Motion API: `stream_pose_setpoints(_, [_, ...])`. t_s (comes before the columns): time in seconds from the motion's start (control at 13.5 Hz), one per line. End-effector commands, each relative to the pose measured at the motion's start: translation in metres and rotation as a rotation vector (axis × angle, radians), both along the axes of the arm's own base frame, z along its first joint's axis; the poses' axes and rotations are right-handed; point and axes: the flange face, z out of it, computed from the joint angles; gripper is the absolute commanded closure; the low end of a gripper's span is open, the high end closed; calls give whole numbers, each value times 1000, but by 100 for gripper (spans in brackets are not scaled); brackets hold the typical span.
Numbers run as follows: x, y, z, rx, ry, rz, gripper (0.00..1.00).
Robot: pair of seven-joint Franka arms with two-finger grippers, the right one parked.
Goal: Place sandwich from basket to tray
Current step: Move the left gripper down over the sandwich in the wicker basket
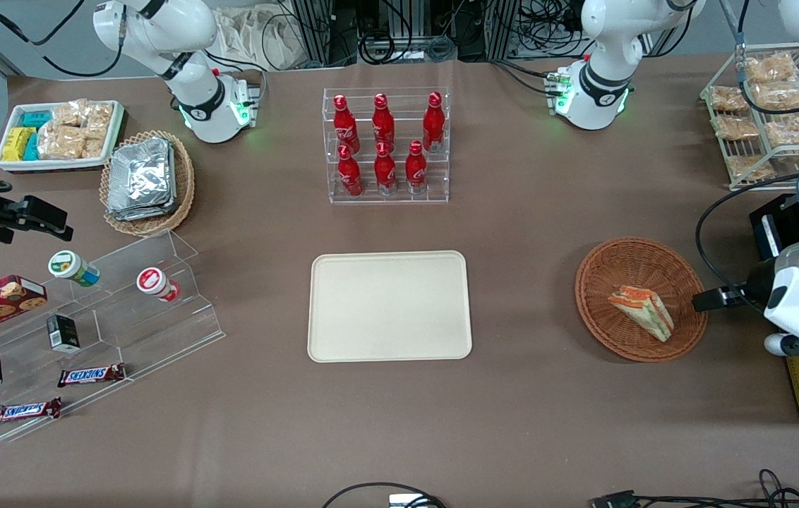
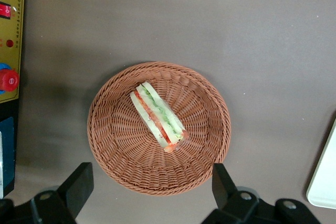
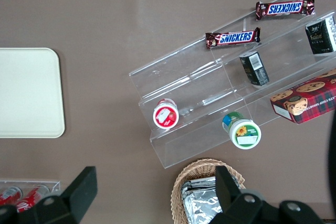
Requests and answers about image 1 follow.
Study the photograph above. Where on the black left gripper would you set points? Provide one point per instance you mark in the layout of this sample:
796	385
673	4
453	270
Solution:
757	285

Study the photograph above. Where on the triangular sandwich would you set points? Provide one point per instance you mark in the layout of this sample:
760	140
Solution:
643	310

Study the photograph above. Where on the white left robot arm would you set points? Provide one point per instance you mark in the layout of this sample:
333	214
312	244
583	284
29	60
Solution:
604	77

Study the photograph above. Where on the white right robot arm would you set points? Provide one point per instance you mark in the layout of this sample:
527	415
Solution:
196	95

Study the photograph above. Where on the empty round wicker basket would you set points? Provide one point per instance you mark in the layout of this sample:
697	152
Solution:
604	303

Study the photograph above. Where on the oval wicker basket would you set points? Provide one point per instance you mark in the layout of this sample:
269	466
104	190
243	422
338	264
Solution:
184	183

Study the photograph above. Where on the beige plastic tray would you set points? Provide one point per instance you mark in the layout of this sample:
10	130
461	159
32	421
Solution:
389	307

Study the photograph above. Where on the green lid cup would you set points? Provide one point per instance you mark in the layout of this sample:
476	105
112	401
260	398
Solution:
69	266

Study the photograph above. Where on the white rectangular snack bin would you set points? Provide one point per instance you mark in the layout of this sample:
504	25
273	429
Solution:
8	166

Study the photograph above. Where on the teal snack pack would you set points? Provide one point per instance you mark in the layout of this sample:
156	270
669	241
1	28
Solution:
36	119
32	148

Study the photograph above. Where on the clear bag rice crackers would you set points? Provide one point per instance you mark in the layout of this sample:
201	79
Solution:
69	113
93	148
99	118
61	142

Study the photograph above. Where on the yellow snack pack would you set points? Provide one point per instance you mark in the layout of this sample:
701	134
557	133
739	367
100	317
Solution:
17	143

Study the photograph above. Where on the silver foil pack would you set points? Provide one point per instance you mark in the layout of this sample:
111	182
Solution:
145	214
140	173

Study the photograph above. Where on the red lid cup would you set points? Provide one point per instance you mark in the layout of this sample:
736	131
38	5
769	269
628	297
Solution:
154	281

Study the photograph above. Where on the bagged fried snack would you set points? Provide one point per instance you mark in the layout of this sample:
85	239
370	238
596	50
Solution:
770	68
795	130
749	168
735	128
781	95
728	99

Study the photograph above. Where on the brown snickers bar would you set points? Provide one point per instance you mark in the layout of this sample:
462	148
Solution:
91	375
24	410

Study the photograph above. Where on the clear acrylic stepped shelf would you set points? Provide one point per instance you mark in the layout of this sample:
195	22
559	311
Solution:
159	339

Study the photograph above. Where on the grey metal strut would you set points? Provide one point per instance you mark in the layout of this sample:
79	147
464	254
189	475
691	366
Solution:
730	21

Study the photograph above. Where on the white cloth bag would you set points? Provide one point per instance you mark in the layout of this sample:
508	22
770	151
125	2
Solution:
251	39

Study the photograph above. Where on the red cola bottle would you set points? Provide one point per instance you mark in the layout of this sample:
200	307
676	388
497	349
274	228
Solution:
416	171
385	173
383	123
433	123
350	176
346	127

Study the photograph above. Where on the clear acrylic bottle rack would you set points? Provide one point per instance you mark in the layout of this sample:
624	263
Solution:
399	199

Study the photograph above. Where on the small white device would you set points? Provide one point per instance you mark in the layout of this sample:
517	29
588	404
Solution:
406	501

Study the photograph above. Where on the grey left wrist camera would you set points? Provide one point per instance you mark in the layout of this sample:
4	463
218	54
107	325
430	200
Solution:
779	345

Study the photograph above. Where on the aluminium equipment frame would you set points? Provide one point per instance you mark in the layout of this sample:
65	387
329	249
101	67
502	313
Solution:
322	28

